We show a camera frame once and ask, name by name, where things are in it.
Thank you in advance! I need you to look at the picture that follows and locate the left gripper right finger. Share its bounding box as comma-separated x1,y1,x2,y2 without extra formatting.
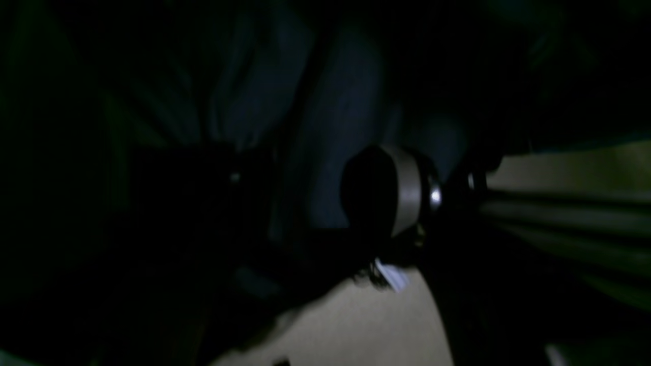
340,144,442,239

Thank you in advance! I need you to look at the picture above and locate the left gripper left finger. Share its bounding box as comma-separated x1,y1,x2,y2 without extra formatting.
132,144,275,265

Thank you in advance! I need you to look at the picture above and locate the dark grey t-shirt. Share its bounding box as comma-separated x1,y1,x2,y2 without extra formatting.
110,1,470,240

